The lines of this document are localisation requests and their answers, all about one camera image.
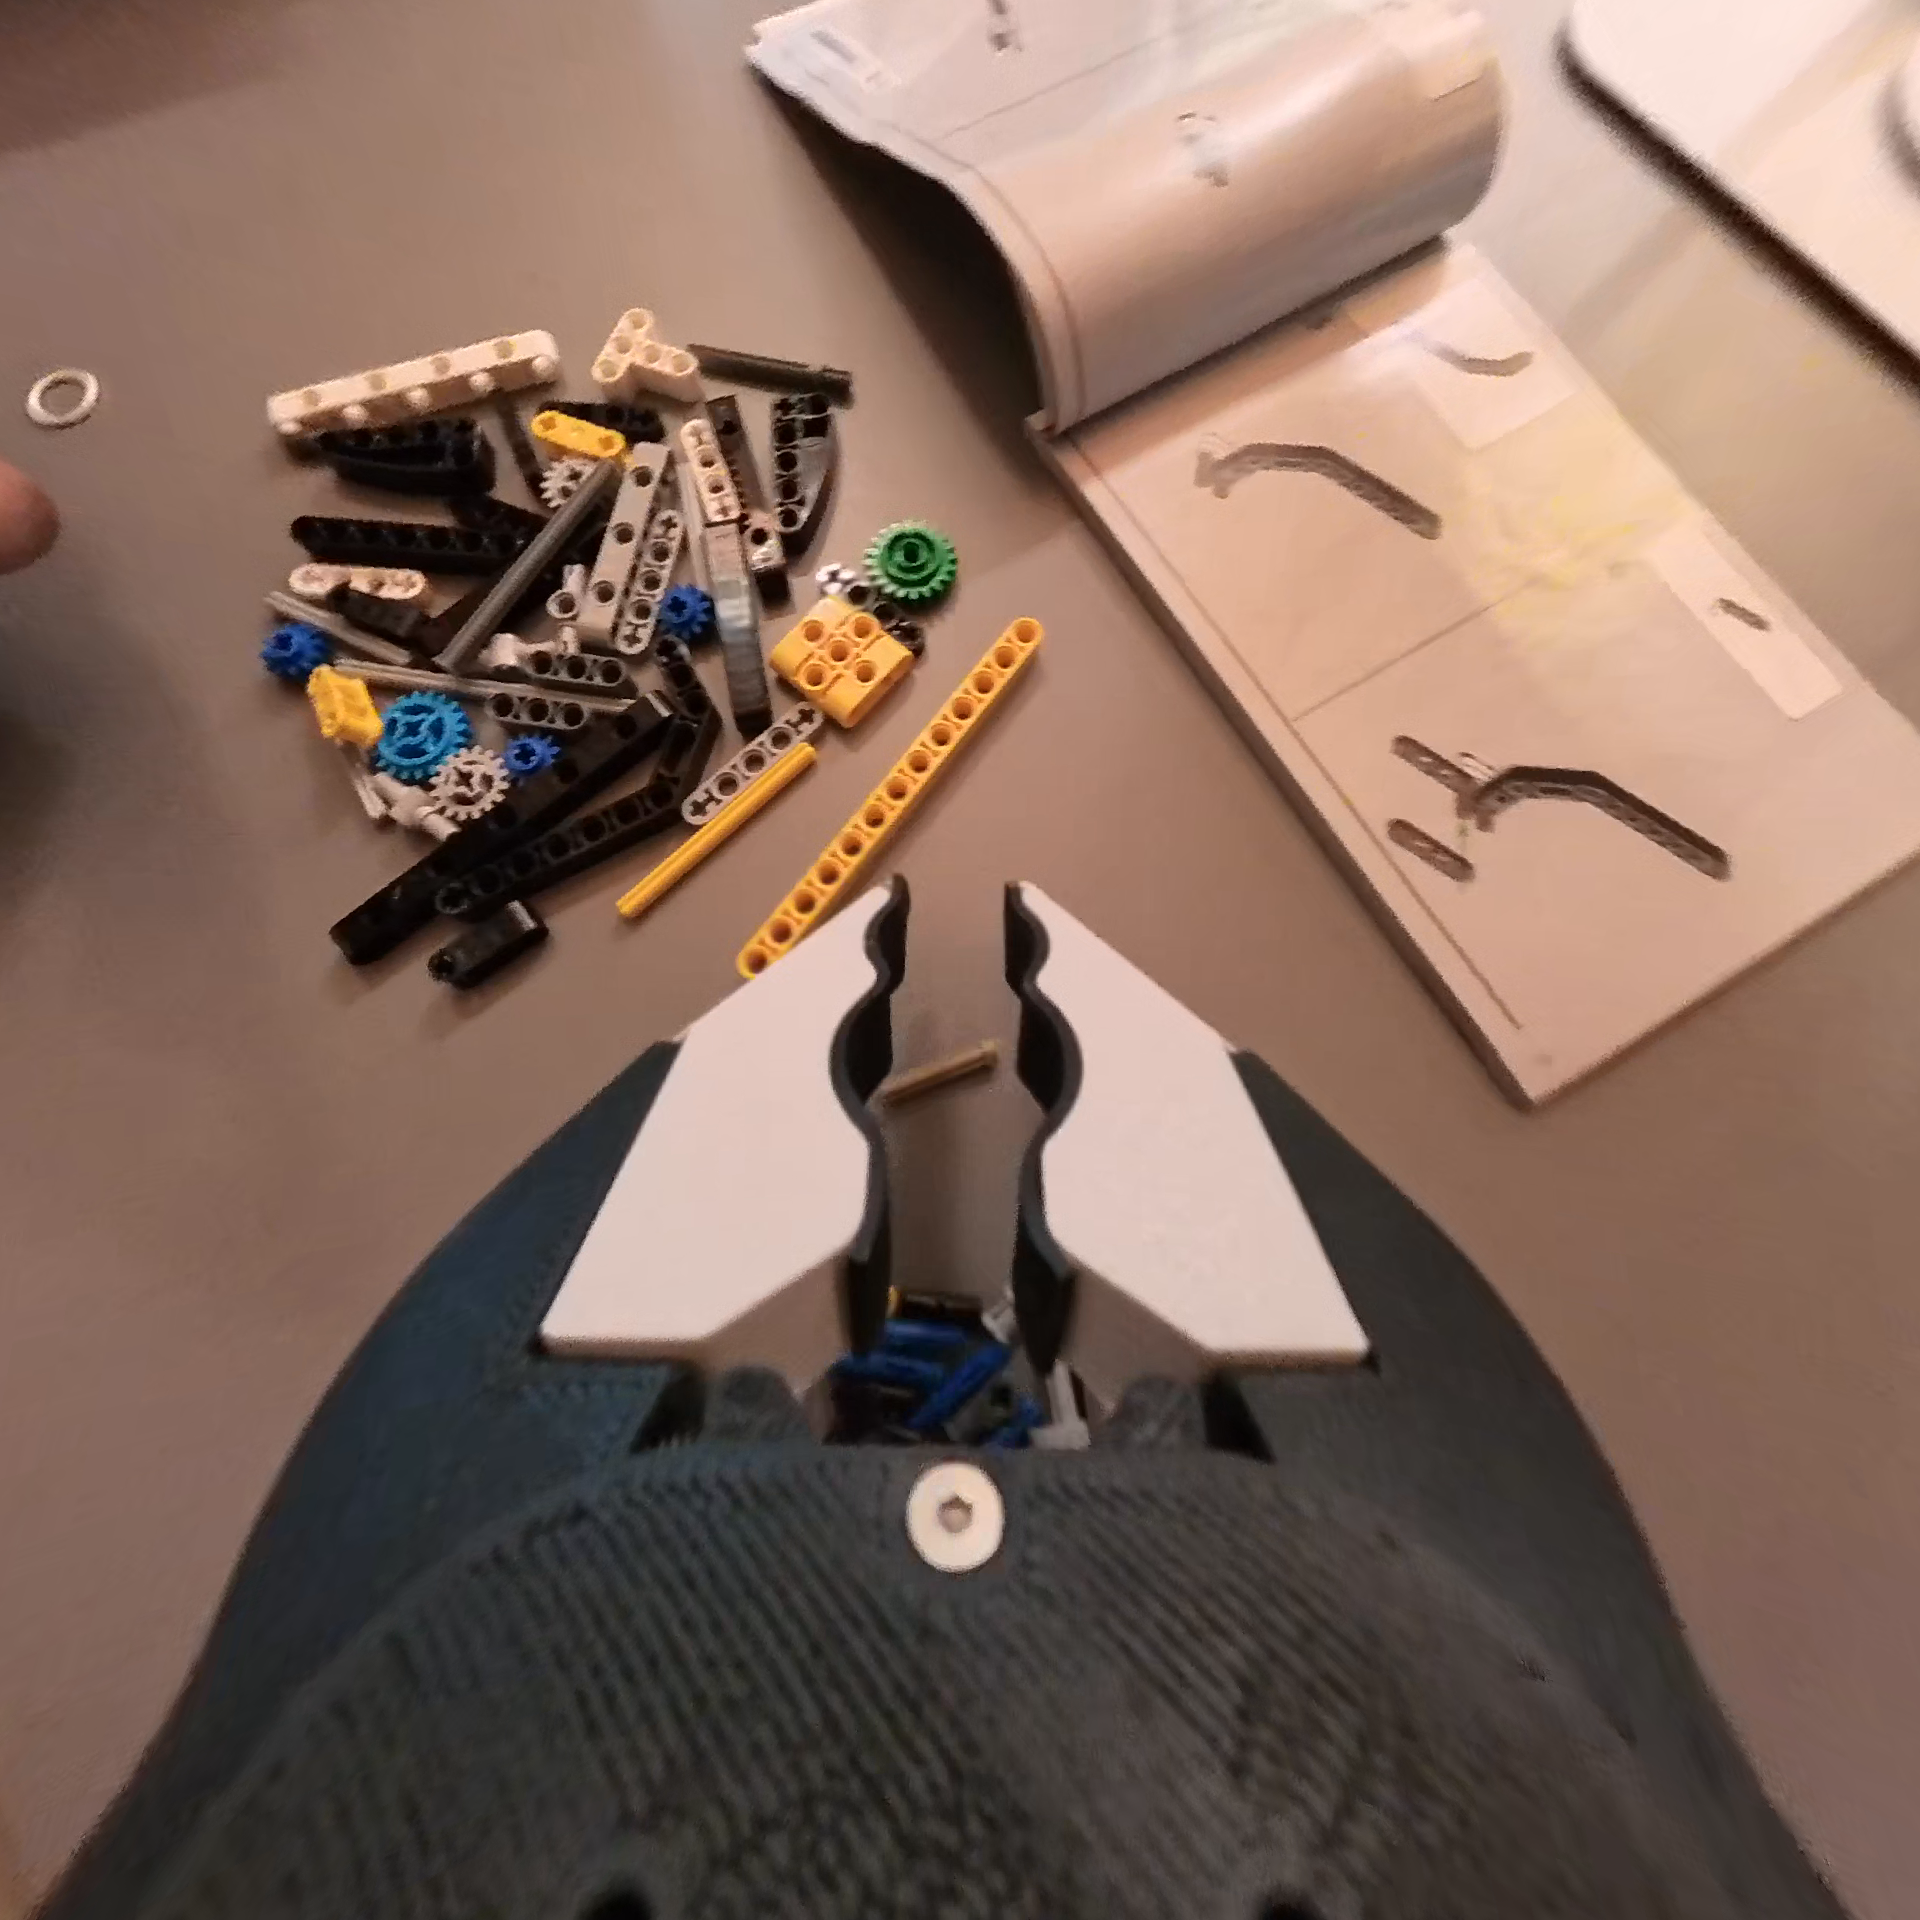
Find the yellow lego axle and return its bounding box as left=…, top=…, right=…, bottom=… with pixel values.
left=618, top=742, right=819, bottom=916

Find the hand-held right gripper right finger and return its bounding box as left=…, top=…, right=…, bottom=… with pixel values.
left=1002, top=879, right=1374, bottom=1383

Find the long yellow lego beam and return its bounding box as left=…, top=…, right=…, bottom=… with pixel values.
left=735, top=615, right=1046, bottom=986

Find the yellow lego connector block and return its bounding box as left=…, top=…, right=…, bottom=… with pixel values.
left=768, top=594, right=922, bottom=730

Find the lego instruction booklet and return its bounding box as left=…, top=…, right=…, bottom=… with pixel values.
left=747, top=0, right=1900, bottom=1109

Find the green lego gear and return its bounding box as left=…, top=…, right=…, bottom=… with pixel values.
left=866, top=519, right=963, bottom=608

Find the pile of mixed lego pieces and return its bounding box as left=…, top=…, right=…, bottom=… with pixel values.
left=263, top=307, right=963, bottom=991

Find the person's left hand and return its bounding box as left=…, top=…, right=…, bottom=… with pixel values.
left=0, top=456, right=64, bottom=579

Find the heap of blue lego pins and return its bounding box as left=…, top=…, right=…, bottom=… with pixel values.
left=830, top=1303, right=1051, bottom=1451

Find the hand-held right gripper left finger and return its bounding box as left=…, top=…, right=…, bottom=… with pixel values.
left=536, top=878, right=914, bottom=1374

